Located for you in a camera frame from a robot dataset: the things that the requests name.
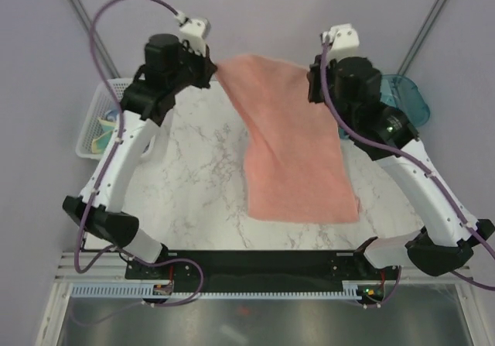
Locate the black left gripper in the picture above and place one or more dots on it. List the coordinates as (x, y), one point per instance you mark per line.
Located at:
(206, 64)

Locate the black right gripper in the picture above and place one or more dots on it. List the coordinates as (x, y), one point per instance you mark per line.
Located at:
(315, 79)

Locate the pink terry towel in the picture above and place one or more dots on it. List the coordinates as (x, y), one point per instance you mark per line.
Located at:
(293, 162)

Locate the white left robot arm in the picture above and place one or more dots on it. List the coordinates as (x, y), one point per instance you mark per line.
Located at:
(172, 63)

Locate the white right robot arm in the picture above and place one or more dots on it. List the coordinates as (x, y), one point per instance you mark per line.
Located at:
(449, 234)

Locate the teal transparent plastic tray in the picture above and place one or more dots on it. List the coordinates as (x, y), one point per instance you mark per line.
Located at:
(406, 98)

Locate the blue towel in basket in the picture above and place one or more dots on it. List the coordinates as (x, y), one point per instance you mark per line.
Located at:
(111, 115)

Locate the white plastic basket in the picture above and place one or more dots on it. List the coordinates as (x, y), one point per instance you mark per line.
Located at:
(101, 102)

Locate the yellow green towel in basket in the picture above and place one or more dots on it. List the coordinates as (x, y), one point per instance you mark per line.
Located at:
(99, 143)

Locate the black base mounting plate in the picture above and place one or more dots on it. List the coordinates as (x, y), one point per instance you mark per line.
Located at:
(282, 269)

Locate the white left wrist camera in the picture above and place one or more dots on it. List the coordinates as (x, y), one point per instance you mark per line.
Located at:
(193, 33)

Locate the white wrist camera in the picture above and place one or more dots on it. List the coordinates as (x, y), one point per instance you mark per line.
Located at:
(343, 41)
(193, 33)

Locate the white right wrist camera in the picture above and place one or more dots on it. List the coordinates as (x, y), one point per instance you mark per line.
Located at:
(343, 41)

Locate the right corner frame post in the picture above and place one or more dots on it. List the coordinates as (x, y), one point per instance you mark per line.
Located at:
(421, 36)

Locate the corner frame post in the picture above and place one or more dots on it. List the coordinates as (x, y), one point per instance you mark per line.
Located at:
(421, 36)
(84, 19)

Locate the left corner frame post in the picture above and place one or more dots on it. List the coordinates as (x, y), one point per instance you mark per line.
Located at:
(84, 19)

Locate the white slotted cable duct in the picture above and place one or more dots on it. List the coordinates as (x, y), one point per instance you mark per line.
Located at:
(151, 291)

